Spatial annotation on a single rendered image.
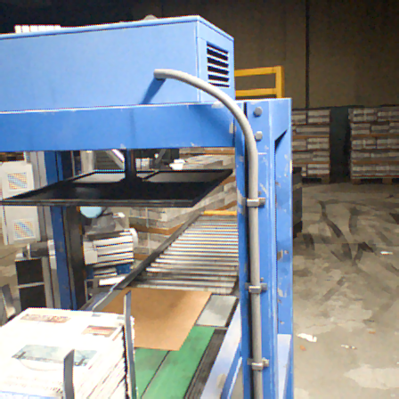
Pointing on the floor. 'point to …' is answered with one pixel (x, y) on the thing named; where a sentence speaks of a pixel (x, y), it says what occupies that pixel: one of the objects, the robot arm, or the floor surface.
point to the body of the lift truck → (297, 200)
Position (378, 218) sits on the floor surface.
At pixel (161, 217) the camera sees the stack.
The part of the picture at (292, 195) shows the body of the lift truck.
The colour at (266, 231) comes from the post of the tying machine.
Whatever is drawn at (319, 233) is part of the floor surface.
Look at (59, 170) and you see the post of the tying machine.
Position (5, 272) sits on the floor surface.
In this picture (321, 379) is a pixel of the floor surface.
